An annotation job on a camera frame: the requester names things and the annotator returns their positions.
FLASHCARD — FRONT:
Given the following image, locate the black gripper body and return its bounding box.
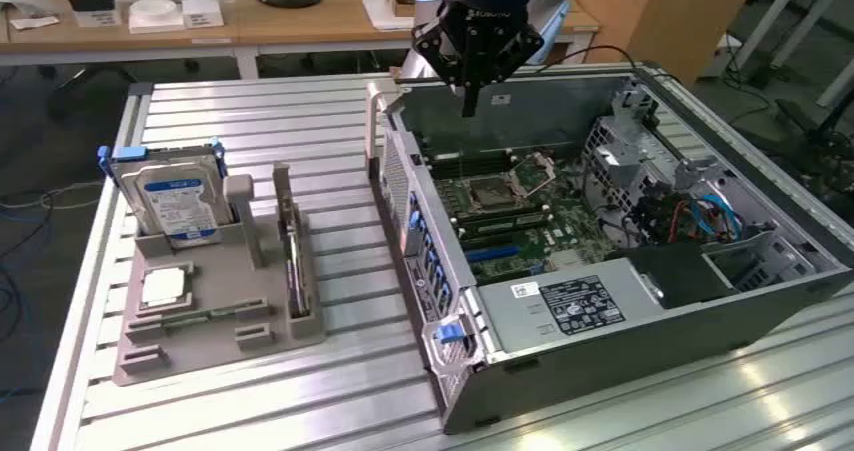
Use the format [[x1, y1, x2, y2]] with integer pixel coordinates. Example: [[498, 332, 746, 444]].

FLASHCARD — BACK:
[[441, 0, 537, 86]]

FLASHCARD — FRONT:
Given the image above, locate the white paper stack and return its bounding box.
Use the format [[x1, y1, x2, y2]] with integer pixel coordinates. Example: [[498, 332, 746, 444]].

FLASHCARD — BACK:
[[359, 0, 419, 32]]

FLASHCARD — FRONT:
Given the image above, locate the wooden desk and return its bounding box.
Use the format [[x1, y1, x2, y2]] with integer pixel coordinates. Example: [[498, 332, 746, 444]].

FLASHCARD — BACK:
[[0, 0, 602, 80]]

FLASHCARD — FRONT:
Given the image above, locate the wooden cabinet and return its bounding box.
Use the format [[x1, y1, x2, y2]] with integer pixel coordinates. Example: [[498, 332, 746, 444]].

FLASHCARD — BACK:
[[566, 0, 766, 85]]

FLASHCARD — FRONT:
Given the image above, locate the metal socket cover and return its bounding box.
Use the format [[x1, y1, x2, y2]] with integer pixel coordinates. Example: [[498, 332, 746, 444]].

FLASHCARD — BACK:
[[509, 149, 570, 196]]

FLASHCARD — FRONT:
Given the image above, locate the silver perforated drive cage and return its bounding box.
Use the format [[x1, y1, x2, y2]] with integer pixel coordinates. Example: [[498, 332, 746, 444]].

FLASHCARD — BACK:
[[578, 115, 680, 225]]

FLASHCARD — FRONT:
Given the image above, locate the CPU socket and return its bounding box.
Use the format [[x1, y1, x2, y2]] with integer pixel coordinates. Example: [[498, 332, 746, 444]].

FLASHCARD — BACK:
[[466, 174, 522, 213]]

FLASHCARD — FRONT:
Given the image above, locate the plain white box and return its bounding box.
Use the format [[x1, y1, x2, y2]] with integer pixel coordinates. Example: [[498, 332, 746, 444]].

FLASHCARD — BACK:
[[179, 0, 226, 30]]

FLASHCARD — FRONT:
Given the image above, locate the green motherboard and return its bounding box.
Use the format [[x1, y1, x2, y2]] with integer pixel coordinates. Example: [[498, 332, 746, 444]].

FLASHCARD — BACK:
[[426, 145, 636, 285]]

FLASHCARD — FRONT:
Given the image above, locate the blue expansion slot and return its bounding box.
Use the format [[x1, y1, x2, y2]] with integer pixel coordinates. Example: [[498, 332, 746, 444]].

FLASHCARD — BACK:
[[465, 244, 524, 266]]

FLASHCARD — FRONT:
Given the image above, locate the white box with black top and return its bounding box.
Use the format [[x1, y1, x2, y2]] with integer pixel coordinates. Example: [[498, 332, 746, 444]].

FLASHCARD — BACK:
[[66, 0, 126, 28]]

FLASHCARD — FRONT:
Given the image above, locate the hard disk with blue carrier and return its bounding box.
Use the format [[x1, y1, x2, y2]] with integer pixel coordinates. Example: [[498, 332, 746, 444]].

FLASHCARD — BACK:
[[97, 138, 233, 250]]

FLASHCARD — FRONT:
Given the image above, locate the grey power supply unit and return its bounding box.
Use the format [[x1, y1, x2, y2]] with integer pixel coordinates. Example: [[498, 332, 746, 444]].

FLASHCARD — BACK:
[[474, 258, 669, 357]]

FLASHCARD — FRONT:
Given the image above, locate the white paper slip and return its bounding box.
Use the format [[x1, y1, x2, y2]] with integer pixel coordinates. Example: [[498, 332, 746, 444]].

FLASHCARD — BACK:
[[10, 15, 62, 30]]

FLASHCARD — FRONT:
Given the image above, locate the silver CPU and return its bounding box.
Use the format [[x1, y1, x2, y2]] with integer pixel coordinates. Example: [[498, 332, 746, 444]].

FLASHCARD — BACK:
[[141, 268, 189, 306]]

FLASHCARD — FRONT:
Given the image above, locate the green RAM stick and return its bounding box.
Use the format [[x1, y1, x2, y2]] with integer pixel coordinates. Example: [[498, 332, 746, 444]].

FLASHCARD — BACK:
[[159, 309, 241, 327]]

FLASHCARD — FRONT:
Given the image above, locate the dark grey open PC case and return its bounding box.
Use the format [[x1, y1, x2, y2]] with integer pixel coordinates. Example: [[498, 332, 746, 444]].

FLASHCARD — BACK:
[[365, 60, 854, 436]]

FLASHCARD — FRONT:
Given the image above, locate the grey parts rack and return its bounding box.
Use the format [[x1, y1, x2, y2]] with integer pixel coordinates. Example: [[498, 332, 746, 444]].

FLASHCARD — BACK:
[[113, 173, 329, 387]]

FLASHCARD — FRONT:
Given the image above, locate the black power cable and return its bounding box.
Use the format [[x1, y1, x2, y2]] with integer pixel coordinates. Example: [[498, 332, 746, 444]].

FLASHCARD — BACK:
[[533, 44, 669, 80]]

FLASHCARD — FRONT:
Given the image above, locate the white table leg frame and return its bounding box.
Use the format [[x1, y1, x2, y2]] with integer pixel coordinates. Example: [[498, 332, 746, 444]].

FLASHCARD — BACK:
[[726, 0, 854, 107]]

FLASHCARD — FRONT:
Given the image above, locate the red wire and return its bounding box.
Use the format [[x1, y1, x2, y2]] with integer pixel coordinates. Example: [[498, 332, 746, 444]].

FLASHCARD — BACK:
[[670, 200, 702, 242]]

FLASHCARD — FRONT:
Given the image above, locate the blue wire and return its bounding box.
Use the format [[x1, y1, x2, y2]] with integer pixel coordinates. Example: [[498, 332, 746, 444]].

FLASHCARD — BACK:
[[693, 195, 744, 242]]

